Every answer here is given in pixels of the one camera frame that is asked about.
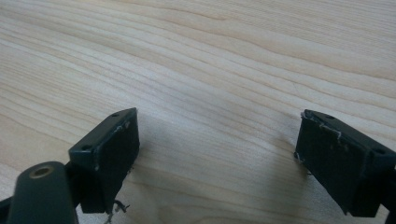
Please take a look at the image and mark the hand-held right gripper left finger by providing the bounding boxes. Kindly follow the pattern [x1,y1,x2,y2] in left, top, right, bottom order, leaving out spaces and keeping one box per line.
[67,107,141,216]

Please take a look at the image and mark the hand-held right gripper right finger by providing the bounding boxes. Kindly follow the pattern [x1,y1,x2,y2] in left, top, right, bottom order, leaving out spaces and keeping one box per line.
[293,108,396,218]

